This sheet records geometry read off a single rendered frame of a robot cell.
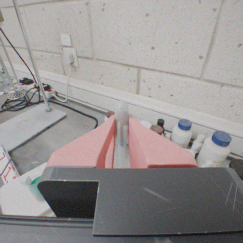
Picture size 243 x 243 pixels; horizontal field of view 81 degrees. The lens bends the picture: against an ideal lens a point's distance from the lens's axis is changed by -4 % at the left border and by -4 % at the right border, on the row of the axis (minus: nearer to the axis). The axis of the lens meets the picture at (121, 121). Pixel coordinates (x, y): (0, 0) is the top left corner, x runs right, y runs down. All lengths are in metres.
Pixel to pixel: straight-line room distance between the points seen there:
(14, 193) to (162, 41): 0.58
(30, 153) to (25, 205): 0.26
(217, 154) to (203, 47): 0.31
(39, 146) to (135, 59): 0.49
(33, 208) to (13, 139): 0.38
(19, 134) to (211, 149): 0.69
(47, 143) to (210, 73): 0.61
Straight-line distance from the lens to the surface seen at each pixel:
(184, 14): 0.53
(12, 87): 0.69
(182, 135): 0.51
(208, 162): 0.47
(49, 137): 0.65
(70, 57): 0.79
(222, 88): 0.56
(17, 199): 0.41
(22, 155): 0.63
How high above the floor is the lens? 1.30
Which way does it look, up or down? 37 degrees down
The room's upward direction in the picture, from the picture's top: straight up
